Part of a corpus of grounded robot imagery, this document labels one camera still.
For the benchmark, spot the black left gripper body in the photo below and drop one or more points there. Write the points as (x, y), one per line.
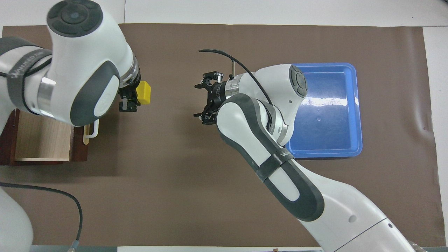
(129, 86)

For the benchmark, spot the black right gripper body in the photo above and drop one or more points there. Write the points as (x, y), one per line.
(219, 98)

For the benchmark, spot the yellow cube block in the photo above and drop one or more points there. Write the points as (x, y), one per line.
(144, 93)

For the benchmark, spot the dark wooden drawer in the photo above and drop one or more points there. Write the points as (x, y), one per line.
(42, 140)

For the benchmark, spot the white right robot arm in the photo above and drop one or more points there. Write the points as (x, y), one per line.
(280, 175)

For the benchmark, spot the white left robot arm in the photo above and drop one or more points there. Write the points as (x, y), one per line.
(77, 52)

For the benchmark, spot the brown paper table mat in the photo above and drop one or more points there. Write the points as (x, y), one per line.
(175, 175)

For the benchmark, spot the blue plastic tray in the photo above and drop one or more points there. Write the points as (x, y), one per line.
(329, 115)

